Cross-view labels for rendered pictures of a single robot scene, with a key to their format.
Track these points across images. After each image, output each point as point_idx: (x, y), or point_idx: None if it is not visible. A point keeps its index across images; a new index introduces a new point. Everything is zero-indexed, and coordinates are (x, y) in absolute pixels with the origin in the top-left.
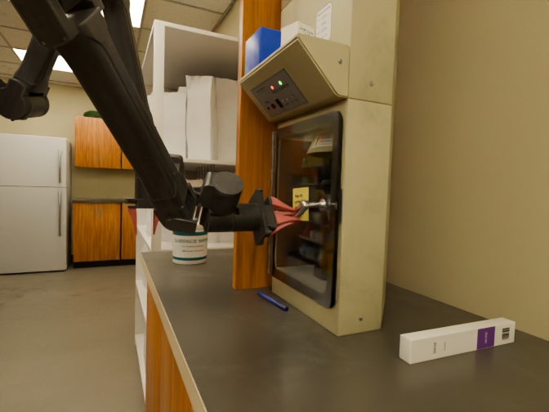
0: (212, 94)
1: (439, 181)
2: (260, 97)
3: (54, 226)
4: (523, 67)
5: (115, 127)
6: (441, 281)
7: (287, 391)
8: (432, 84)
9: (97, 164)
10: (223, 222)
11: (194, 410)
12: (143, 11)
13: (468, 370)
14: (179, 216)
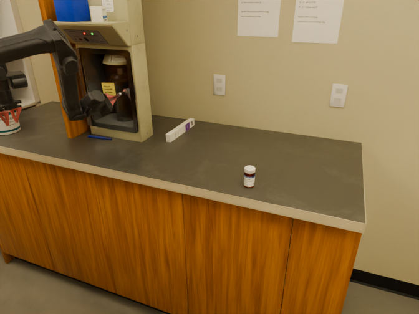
0: None
1: (156, 60)
2: (70, 33)
3: None
4: (185, 14)
5: (68, 89)
6: (163, 107)
7: (144, 161)
8: (144, 8)
9: None
10: (93, 111)
11: (118, 178)
12: None
13: (186, 138)
14: (78, 114)
